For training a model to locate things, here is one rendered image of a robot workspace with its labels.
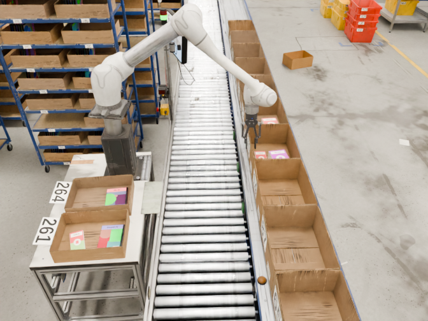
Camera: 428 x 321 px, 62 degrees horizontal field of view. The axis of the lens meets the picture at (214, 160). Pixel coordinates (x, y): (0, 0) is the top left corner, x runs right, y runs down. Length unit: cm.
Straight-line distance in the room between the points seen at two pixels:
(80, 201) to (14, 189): 163
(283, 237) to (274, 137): 87
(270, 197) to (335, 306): 73
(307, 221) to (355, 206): 161
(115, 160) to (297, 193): 120
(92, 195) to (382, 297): 217
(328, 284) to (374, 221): 180
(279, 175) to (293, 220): 39
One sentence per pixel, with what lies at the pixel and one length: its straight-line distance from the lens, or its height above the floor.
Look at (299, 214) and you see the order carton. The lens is 197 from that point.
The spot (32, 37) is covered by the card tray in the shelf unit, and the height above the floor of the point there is 140.
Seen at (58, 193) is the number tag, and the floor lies 86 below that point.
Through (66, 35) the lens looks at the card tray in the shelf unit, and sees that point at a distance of 326.
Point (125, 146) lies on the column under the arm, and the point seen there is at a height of 102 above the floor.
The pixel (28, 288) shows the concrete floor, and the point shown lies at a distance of 313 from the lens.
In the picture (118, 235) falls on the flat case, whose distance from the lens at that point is 217.
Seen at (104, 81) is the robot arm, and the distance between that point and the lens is 221.
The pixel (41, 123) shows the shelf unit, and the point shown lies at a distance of 384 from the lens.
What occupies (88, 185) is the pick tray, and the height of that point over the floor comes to 78.
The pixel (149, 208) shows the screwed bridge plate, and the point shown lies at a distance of 231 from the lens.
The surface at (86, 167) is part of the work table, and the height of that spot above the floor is 75.
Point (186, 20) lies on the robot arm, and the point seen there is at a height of 179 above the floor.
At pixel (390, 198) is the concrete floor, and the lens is 381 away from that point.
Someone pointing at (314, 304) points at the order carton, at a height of 89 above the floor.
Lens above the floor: 238
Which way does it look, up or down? 38 degrees down
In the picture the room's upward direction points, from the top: straight up
